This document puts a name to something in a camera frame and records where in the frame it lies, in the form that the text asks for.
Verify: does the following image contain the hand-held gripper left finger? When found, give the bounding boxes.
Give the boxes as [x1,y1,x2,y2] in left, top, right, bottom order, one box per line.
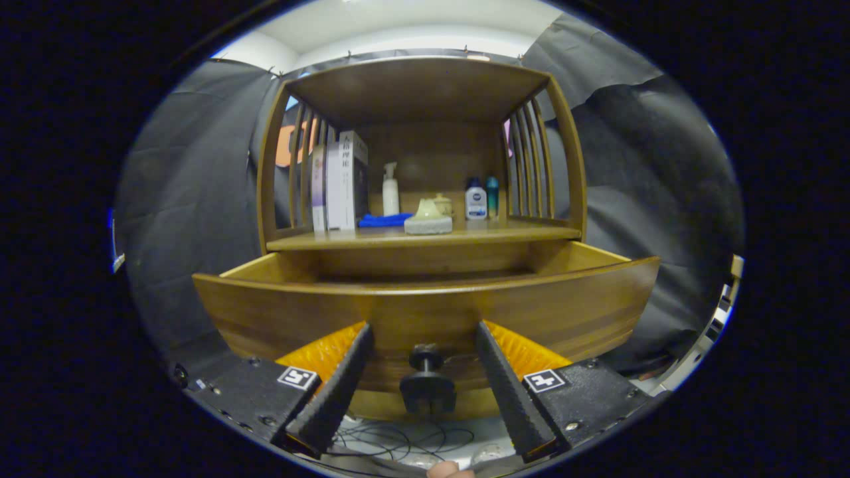
[183,322,375,459]

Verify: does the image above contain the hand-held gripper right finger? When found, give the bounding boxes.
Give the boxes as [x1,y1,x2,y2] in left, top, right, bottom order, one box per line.
[475,320,655,463]

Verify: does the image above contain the wooden drawer with black knob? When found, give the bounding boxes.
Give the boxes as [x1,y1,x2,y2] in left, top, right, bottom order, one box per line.
[193,240,661,416]

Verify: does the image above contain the grey scrub pad green handle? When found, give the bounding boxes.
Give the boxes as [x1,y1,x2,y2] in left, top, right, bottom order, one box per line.
[404,198,454,236]

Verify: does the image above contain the wooden countertop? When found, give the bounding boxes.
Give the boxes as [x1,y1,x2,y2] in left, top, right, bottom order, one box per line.
[266,219,584,252]

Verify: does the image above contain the wooden cabinet with slatted sides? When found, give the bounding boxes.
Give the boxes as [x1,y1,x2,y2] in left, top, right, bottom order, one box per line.
[256,56,588,424]

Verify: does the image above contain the blue folded cloth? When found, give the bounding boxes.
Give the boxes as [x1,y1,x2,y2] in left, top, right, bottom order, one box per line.
[357,212,414,228]

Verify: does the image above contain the white lotion bottle blue cap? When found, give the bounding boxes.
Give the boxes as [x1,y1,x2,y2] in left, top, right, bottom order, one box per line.
[465,177,488,220]

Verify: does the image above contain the thin pale purple book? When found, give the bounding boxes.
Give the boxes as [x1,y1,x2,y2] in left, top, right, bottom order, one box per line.
[311,145,327,232]

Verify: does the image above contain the white pump bottle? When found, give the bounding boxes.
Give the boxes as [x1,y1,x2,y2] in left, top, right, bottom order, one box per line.
[382,162,400,216]

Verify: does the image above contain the thin white book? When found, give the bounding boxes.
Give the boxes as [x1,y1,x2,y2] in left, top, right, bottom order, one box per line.
[325,141,343,232]

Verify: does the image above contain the thick white book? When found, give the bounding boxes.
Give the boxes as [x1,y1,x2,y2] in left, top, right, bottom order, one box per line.
[339,130,370,231]

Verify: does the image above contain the black cables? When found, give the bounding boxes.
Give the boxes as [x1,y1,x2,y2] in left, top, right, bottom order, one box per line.
[331,417,476,467]

